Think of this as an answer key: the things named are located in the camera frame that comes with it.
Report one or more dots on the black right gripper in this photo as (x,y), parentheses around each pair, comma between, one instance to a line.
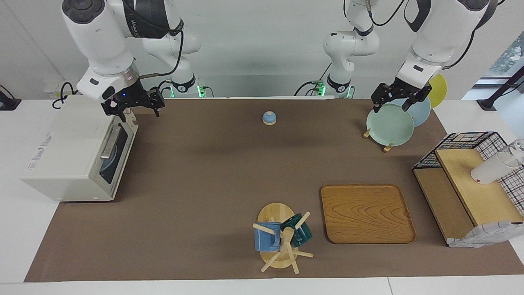
(135,96)

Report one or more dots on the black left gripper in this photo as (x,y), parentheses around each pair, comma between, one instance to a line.
(397,92)

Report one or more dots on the light blue plate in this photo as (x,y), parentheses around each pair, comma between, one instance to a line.
(107,163)

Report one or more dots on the cream toaster oven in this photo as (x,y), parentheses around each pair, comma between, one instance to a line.
(69,147)

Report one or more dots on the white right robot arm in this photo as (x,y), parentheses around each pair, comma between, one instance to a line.
(102,37)

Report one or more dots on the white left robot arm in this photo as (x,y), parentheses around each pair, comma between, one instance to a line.
(442,28)

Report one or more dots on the pale green plate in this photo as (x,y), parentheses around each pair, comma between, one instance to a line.
(389,125)

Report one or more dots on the pale blue racked plate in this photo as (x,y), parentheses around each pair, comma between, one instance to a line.
(421,110)

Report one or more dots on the wooden plate rack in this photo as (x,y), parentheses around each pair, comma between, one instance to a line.
(387,148)

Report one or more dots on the yellow plate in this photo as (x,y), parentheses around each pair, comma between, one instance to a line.
(439,90)

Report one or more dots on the brown table mat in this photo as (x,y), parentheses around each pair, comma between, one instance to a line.
(184,213)

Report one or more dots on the wooden serving tray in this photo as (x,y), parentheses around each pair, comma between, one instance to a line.
(368,214)

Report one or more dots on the black clamp stand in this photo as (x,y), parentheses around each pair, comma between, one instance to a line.
(501,90)

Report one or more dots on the white plastic cup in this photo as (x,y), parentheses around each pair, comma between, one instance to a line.
(491,169)

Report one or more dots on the clear glass cup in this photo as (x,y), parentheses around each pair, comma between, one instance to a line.
(519,147)

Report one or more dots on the dark green ceramic mug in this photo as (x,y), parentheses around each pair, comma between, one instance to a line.
(303,235)

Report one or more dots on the wooden mug tree stand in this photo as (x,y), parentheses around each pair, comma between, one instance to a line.
(276,213)

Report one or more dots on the grey marbled paper wrap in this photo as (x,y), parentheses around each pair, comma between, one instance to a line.
(483,235)

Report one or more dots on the blue ceramic mug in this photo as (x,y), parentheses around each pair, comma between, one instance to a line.
(266,239)

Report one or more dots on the black desk mount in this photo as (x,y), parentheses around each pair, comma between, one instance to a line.
(8,102)

